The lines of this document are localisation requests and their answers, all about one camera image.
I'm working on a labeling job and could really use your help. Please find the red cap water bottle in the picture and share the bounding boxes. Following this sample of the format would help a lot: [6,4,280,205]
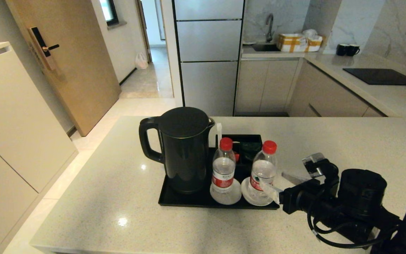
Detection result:
[250,140,278,198]
[211,137,237,194]

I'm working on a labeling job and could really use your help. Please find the black electric kettle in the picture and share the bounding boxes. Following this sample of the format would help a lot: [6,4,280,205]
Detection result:
[139,107,215,194]

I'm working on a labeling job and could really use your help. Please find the round white coaster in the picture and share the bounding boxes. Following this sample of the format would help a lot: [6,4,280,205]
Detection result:
[210,178,242,205]
[241,176,276,206]

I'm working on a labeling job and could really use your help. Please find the black serving tray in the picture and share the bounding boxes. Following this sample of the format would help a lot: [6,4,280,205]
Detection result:
[158,134,280,210]

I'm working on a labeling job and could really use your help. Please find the beige kitchen base cabinets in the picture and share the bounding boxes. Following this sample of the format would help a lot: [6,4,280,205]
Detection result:
[234,58,388,117]

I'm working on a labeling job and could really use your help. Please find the black induction cooktop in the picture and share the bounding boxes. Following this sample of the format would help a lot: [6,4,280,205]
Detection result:
[343,68,406,86]

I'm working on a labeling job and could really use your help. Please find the dark kitchen sink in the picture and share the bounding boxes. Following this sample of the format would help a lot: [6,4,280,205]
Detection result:
[252,42,280,52]

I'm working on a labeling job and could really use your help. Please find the large yellow taped cardboard box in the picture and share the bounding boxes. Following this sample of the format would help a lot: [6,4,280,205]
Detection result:
[277,34,307,53]

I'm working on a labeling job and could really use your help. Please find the small yellow taped cardboard box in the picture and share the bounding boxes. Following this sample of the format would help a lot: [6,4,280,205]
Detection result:
[305,35,325,53]

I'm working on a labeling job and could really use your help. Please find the silver refrigerator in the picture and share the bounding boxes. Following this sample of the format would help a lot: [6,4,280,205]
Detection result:
[173,0,245,116]

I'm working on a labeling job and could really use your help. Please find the chrome kitchen faucet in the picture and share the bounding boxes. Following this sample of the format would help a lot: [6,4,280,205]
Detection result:
[265,13,275,43]

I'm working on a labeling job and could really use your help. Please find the white plastic bag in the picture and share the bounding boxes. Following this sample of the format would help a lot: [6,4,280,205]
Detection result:
[135,52,149,69]

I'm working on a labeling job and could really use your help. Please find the light wooden door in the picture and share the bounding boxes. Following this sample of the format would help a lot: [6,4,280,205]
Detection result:
[6,0,122,137]

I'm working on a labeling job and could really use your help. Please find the dark framed window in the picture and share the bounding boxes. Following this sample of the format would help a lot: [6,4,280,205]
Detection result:
[99,0,119,27]

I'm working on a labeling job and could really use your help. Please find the white tall cabinet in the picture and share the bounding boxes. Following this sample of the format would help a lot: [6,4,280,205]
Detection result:
[0,42,78,254]

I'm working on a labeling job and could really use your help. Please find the black gold door lock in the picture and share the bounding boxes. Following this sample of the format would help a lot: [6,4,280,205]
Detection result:
[27,27,60,71]

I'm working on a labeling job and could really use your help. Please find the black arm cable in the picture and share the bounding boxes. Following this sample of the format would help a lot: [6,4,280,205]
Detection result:
[307,201,401,249]

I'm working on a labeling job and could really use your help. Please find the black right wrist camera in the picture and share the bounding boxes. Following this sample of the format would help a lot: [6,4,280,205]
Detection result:
[302,153,339,182]

